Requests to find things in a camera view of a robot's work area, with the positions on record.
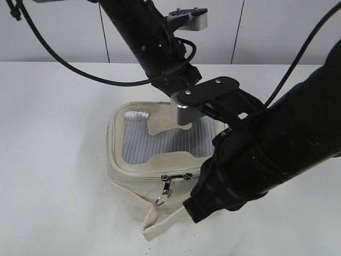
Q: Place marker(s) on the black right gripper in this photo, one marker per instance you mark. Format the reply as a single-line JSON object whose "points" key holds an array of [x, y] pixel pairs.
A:
{"points": [[218, 188]]}

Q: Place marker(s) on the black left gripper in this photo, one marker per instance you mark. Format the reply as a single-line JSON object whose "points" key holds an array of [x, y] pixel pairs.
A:
{"points": [[170, 73]]}

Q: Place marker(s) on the metal zipper pull with ring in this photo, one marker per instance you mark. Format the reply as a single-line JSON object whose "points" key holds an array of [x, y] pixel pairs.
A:
{"points": [[166, 193]]}

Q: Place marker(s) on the cream insulated lunch bag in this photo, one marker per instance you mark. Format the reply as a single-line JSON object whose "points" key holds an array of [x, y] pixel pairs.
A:
{"points": [[143, 143]]}

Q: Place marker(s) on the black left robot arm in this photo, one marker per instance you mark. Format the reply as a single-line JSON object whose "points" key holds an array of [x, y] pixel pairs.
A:
{"points": [[140, 24]]}

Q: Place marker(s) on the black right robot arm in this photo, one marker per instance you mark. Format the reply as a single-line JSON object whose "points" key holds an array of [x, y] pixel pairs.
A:
{"points": [[272, 146]]}

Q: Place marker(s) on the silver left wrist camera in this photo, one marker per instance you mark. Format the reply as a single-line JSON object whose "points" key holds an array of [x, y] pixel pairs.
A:
{"points": [[188, 19]]}

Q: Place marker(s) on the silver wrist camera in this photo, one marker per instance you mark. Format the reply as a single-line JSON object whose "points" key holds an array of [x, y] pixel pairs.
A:
{"points": [[220, 98], [188, 19]]}

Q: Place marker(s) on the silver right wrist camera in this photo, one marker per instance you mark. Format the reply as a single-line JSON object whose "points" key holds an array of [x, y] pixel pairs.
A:
{"points": [[220, 98]]}

